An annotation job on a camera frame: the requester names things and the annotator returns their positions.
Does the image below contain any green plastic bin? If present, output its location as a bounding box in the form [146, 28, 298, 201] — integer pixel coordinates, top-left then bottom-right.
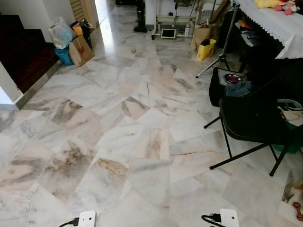
[273, 99, 303, 155]

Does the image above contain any blue denim cloth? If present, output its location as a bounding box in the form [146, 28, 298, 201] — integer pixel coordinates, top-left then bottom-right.
[224, 79, 254, 98]

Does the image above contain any white metal frame table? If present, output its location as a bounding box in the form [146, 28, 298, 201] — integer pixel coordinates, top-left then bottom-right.
[151, 0, 202, 40]

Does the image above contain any black tripod stand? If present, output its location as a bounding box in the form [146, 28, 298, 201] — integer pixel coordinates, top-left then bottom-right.
[196, 0, 240, 79]

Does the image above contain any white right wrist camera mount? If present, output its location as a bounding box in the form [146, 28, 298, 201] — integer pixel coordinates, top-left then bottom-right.
[219, 209, 240, 227]

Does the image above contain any blue bag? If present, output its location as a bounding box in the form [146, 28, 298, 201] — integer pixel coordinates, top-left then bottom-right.
[54, 46, 74, 66]

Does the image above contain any dark wooden staircase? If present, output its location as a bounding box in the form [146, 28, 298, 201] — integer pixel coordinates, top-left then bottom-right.
[0, 13, 61, 93]

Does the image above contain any red dumbbell shaped toy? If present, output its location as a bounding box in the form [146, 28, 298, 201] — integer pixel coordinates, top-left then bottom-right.
[292, 201, 303, 222]

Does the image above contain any table with white lace cloth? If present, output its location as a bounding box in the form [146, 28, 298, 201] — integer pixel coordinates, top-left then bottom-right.
[234, 0, 303, 60]

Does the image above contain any yellow plush toy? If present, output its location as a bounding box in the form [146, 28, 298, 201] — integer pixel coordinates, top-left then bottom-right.
[254, 0, 281, 9]

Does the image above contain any yellow paper bag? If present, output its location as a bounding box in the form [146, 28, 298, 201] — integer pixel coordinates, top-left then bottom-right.
[196, 39, 217, 61]

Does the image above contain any printed brown paper bag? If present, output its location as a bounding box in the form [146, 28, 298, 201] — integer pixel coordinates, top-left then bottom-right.
[69, 35, 95, 67]

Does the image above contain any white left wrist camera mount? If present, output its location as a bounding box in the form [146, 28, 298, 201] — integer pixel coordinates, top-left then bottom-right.
[78, 210, 97, 227]

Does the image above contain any maroon round item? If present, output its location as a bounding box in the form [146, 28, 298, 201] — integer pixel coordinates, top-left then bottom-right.
[223, 73, 240, 85]

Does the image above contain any black backpack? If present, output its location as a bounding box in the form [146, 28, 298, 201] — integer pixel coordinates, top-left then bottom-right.
[209, 67, 254, 107]

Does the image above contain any black upright vacuum cleaner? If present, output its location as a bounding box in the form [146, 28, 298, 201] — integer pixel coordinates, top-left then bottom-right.
[134, 0, 148, 33]

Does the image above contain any plain brown paper bag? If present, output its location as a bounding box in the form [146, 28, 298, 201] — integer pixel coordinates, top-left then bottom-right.
[191, 23, 214, 52]

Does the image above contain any black folding chair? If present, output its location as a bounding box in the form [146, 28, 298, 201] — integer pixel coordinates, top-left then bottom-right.
[204, 71, 303, 177]

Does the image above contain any white framed tablet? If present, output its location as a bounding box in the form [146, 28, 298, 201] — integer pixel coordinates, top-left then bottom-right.
[160, 28, 177, 39]

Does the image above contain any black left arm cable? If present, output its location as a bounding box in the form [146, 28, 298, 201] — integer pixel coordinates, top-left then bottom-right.
[58, 217, 80, 227]

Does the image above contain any pink plush toy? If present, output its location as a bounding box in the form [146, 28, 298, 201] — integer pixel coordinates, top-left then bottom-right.
[275, 0, 302, 14]

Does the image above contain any wooden louvre door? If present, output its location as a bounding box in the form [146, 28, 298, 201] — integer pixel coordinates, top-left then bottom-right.
[70, 0, 99, 29]

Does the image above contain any white plastic bag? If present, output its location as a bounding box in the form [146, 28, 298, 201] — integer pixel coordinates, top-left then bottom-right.
[48, 17, 76, 50]

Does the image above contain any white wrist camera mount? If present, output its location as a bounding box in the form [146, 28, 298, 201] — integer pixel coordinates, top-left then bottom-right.
[219, 209, 240, 227]
[78, 210, 97, 227]

